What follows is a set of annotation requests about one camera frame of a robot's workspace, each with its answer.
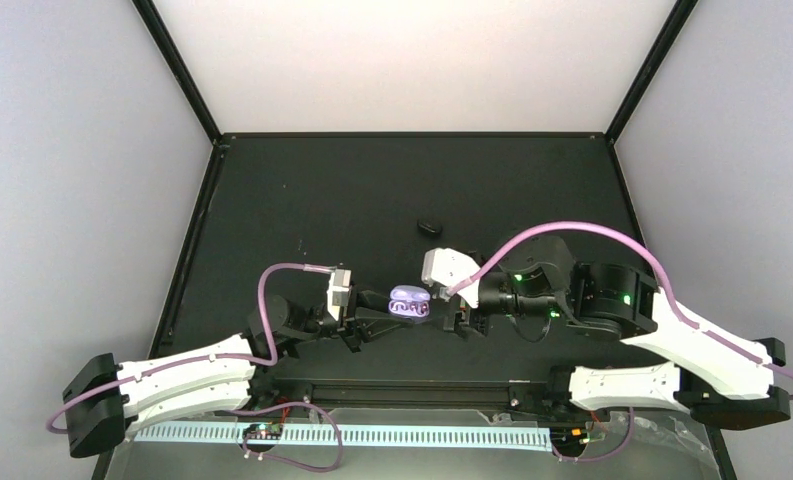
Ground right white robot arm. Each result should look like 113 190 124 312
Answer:
423 236 791 431

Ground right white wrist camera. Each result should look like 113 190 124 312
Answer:
420 248 489 309

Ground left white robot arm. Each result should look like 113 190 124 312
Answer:
47 285 429 458

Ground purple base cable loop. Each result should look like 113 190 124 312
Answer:
223 400 346 474

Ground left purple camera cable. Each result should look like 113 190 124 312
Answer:
44 262 334 435

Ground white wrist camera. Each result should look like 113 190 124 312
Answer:
420 248 489 309
326 268 352 321

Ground purple camera cable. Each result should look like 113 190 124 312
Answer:
448 221 793 401
44 262 334 435

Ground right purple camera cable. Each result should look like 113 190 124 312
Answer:
448 221 793 401

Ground black earbud charging case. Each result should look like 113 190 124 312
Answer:
416 218 444 238

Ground white slotted cable duct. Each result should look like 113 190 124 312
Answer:
134 421 552 452

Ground black aluminium front rail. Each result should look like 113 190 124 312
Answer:
250 377 709 411

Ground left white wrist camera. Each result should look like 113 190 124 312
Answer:
326 268 352 321

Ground lavender earbud charging case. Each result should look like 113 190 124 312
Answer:
388 285 432 323

